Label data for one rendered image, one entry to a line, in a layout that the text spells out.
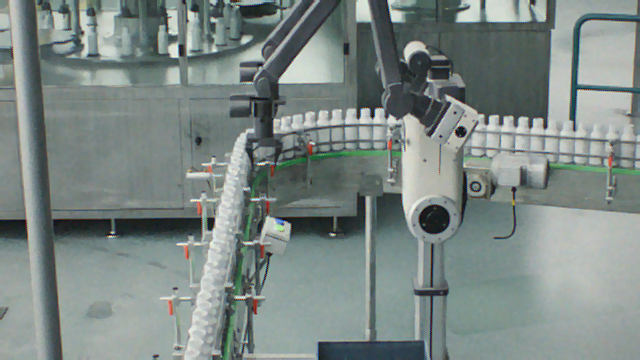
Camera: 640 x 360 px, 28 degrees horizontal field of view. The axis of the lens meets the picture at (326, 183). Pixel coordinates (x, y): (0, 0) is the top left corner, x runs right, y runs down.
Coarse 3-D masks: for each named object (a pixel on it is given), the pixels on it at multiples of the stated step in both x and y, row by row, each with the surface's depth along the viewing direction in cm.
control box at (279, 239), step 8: (264, 224) 411; (272, 224) 405; (280, 224) 406; (288, 224) 410; (264, 232) 401; (272, 232) 398; (280, 232) 400; (288, 232) 403; (264, 240) 399; (272, 240) 399; (280, 240) 399; (288, 240) 399; (264, 248) 400; (272, 248) 400; (280, 248) 400; (264, 256) 408; (264, 280) 406
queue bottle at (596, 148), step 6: (594, 126) 505; (600, 126) 504; (594, 132) 505; (600, 132) 504; (600, 138) 504; (594, 144) 505; (600, 144) 505; (594, 150) 506; (600, 150) 505; (594, 162) 507; (600, 162) 507
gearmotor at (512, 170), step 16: (480, 160) 515; (496, 160) 505; (512, 160) 504; (528, 160) 503; (544, 160) 502; (480, 176) 508; (496, 176) 505; (512, 176) 499; (528, 176) 501; (544, 176) 499; (480, 192) 509
